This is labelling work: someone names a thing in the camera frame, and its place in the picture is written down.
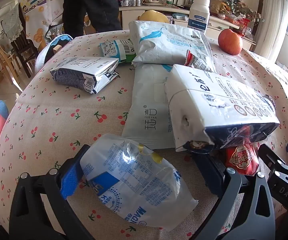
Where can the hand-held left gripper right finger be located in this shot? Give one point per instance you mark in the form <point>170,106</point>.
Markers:
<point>207,173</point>

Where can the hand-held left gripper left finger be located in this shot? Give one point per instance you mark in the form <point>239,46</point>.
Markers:
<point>71,180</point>

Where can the red emblem snack wrapper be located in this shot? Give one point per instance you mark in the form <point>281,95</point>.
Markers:
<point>241,158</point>

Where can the clear blue print plastic bag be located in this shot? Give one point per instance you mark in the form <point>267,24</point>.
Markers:
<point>134,175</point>

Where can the white feather print wipes pack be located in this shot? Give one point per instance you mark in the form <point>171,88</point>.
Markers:
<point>166,42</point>
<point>149,100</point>

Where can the small white blue sachet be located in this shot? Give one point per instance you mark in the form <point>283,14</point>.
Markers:
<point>84,75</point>

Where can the green white carton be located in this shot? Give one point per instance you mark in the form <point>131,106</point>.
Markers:
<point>114,48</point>

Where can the blue cushion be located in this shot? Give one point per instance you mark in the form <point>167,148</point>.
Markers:
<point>1,108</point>

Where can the red white snack wrapper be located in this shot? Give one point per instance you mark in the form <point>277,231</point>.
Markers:
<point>192,58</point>

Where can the red apple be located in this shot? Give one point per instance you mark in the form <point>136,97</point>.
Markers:
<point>230,42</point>

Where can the blue white bag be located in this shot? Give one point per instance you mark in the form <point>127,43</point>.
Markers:
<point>51,50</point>

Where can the white curtain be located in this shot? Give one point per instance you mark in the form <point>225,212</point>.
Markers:
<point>276,17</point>

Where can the light wooden chair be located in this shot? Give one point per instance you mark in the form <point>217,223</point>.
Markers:
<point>5,57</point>

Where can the dark wooden chair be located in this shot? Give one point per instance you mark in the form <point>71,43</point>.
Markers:
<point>23,47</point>

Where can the dried flower bouquet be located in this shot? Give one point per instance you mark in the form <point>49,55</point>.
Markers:
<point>246,11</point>

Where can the white plastic bottle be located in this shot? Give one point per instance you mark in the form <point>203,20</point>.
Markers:
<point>198,15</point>

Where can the yellow pear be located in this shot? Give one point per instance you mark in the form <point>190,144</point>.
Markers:
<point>154,17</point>

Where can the pale green lace cloth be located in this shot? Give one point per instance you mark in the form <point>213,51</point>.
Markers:
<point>12,21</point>

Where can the fruit print white cloth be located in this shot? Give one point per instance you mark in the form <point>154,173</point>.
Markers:
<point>41,7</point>

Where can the row of silver cans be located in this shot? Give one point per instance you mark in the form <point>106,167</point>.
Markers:
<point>131,1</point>

